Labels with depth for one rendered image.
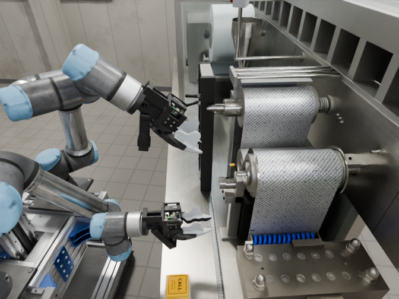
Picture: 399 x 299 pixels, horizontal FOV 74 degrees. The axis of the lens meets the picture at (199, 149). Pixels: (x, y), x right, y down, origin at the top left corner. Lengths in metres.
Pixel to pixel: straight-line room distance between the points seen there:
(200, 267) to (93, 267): 1.03
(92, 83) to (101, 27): 3.73
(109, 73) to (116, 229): 0.46
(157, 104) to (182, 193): 0.67
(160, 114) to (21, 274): 0.88
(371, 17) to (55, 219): 1.49
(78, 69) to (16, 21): 4.39
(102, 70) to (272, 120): 0.57
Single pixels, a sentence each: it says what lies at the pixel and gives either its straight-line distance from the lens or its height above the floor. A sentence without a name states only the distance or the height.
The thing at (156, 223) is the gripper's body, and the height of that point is 1.12.
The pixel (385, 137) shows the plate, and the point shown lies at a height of 1.39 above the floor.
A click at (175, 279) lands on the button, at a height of 0.92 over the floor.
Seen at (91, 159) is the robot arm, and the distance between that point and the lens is 1.37.
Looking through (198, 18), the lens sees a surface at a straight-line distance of 1.58.
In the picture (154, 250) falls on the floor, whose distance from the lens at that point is 2.13.
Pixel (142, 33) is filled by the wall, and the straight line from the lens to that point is 4.12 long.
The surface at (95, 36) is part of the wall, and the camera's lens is 4.40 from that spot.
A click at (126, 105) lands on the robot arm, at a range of 0.61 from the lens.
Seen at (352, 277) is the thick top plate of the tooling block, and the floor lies 1.03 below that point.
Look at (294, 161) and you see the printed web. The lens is 0.79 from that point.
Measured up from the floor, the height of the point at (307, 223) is 1.08.
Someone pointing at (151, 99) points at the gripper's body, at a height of 1.51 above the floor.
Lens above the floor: 1.78
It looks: 37 degrees down
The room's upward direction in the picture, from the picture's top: straight up
